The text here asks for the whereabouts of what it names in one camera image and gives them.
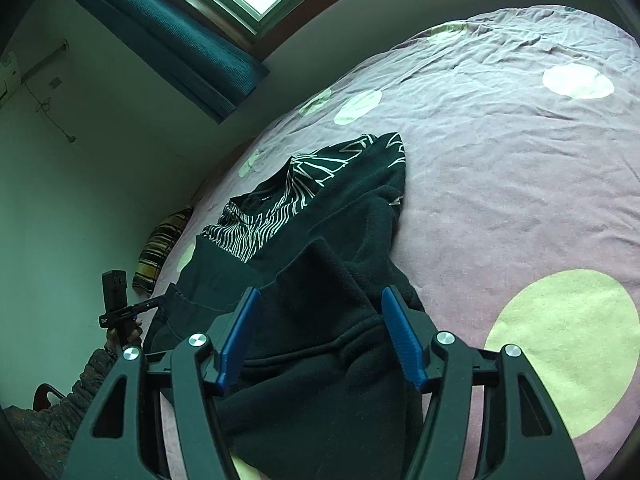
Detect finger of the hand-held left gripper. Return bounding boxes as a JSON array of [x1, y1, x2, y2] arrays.
[[127, 295, 167, 312]]

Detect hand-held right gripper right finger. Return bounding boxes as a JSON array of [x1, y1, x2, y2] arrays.
[[381, 285, 586, 480]]

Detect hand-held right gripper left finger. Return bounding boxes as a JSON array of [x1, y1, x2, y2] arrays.
[[62, 287, 262, 480]]

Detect black sweater with wing print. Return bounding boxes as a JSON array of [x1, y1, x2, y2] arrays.
[[142, 132, 426, 480]]

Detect person's left forearm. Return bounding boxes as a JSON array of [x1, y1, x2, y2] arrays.
[[37, 347, 120, 413]]

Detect person's left hand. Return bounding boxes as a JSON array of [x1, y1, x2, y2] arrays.
[[105, 317, 146, 362]]

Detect striped yellow black pillow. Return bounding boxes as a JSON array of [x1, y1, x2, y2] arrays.
[[132, 207, 195, 295]]

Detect red chair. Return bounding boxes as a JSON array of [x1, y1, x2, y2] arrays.
[[33, 383, 65, 412]]

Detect person's patterned clothing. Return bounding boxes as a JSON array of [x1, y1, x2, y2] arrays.
[[0, 404, 81, 480]]

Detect purple dotted bed sheet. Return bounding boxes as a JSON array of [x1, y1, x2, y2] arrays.
[[150, 5, 640, 480]]

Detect white air conditioner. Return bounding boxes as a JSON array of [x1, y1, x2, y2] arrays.
[[0, 52, 22, 109]]

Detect teal curtain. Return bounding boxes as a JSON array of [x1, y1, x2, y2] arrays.
[[57, 0, 271, 123]]

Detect wall cable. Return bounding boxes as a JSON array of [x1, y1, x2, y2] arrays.
[[21, 39, 79, 145]]

